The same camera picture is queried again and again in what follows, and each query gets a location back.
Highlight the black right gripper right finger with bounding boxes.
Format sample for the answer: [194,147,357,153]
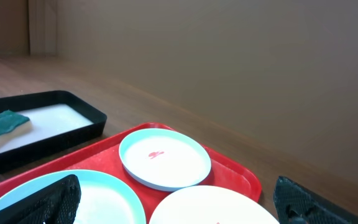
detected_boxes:
[273,176,358,224]

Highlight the red plastic tray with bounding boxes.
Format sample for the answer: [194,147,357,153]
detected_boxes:
[0,123,262,222]

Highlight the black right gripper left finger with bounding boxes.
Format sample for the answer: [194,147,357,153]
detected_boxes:
[0,174,81,224]

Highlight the large light blue plate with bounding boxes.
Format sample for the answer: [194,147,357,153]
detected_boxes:
[0,169,147,224]

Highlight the black rectangular water tray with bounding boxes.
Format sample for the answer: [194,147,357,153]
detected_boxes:
[0,90,107,174]

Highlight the green and yellow sponge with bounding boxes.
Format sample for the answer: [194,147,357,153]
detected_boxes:
[0,110,33,148]

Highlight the white plate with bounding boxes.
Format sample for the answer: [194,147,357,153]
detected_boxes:
[149,185,278,224]

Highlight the small light blue plate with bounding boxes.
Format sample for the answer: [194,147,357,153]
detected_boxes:
[119,128,212,192]

